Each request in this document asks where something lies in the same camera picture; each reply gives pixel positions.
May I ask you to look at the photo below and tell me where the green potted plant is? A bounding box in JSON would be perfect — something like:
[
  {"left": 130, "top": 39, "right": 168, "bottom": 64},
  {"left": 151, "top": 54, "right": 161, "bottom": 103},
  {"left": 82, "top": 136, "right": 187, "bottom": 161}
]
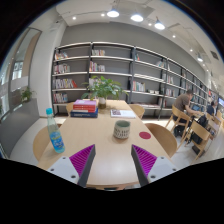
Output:
[{"left": 81, "top": 76, "right": 127, "bottom": 109}]

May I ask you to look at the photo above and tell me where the red round coaster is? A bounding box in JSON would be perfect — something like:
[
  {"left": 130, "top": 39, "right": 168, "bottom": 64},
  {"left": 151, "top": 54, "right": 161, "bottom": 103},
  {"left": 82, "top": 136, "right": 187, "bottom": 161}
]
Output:
[{"left": 139, "top": 132, "right": 151, "bottom": 139}]

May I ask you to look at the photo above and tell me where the large grey bookshelf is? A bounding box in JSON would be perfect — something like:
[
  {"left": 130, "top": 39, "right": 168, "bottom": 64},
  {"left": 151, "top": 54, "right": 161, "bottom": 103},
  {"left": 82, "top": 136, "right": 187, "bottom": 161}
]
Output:
[{"left": 51, "top": 42, "right": 210, "bottom": 118}]

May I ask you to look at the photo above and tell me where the wooden chair near left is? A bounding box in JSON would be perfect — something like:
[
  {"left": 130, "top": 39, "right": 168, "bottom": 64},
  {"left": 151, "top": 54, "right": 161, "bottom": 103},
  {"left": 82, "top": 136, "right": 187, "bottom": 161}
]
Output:
[{"left": 33, "top": 127, "right": 55, "bottom": 160}]

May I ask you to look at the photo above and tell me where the wooden chair near right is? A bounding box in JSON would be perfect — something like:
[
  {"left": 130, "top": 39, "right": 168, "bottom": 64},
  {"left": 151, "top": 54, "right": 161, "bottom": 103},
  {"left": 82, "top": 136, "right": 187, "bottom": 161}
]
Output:
[{"left": 145, "top": 123, "right": 177, "bottom": 157}]

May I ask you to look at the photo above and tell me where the clear water bottle blue label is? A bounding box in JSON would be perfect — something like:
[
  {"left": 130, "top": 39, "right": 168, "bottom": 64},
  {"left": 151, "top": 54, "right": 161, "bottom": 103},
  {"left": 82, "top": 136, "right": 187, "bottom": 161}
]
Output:
[{"left": 46, "top": 108, "right": 65, "bottom": 153}]

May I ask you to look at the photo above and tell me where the red book stack top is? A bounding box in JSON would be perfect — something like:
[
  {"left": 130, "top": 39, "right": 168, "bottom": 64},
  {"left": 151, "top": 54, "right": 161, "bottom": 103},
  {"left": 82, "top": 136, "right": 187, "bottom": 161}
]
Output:
[{"left": 73, "top": 99, "right": 96, "bottom": 112}]

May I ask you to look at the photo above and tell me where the small plant on ledge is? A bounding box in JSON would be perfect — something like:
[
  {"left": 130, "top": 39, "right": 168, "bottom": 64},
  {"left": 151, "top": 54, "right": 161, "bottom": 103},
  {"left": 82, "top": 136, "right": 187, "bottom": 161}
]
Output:
[{"left": 21, "top": 87, "right": 33, "bottom": 102}]

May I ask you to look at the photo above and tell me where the wooden chair far left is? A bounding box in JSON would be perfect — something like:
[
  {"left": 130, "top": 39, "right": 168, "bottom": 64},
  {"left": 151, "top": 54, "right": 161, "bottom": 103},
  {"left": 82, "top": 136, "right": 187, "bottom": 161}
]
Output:
[{"left": 66, "top": 102, "right": 74, "bottom": 116}]

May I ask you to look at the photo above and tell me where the wooden chair far right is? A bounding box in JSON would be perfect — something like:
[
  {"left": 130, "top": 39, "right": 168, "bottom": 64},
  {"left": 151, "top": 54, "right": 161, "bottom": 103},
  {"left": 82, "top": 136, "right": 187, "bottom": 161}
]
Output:
[{"left": 129, "top": 104, "right": 145, "bottom": 118}]

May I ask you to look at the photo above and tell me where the seated man brown shirt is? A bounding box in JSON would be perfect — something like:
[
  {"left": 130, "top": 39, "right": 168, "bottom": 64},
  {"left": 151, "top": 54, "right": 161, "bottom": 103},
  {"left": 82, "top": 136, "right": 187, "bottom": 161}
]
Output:
[{"left": 172, "top": 88, "right": 201, "bottom": 118}]

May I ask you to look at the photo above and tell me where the wooden chair behind man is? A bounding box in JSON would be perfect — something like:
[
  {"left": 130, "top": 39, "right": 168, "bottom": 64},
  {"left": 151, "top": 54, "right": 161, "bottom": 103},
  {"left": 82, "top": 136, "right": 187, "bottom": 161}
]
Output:
[{"left": 167, "top": 106, "right": 190, "bottom": 133}]

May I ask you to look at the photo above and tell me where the white open magazine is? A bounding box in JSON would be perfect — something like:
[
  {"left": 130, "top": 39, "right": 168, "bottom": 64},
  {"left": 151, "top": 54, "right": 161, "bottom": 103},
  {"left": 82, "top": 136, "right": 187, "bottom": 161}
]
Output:
[{"left": 111, "top": 109, "right": 136, "bottom": 119}]

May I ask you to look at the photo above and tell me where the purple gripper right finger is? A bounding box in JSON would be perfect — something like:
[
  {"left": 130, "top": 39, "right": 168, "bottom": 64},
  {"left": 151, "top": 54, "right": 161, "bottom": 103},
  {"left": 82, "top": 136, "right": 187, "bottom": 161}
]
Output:
[{"left": 131, "top": 145, "right": 177, "bottom": 187}]

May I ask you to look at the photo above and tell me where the dark blue thick book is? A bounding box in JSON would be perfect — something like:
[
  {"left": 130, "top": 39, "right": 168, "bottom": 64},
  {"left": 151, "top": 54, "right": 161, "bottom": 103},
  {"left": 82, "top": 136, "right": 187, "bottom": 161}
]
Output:
[{"left": 70, "top": 108, "right": 98, "bottom": 118}]

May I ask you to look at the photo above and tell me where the wooden chair with bag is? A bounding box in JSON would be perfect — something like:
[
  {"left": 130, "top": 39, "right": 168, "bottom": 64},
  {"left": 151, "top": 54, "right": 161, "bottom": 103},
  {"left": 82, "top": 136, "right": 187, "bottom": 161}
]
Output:
[{"left": 184, "top": 121, "right": 210, "bottom": 159}]

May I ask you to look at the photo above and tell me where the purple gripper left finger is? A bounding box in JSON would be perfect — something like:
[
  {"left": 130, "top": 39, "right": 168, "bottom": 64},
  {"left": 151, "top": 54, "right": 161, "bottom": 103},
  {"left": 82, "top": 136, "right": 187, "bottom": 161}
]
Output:
[{"left": 48, "top": 145, "right": 96, "bottom": 187}]

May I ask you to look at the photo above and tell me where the patterned ceramic mug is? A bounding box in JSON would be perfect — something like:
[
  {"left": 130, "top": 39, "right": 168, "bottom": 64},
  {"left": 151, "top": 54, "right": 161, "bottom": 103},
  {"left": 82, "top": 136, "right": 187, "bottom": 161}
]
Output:
[{"left": 113, "top": 120, "right": 130, "bottom": 139}]

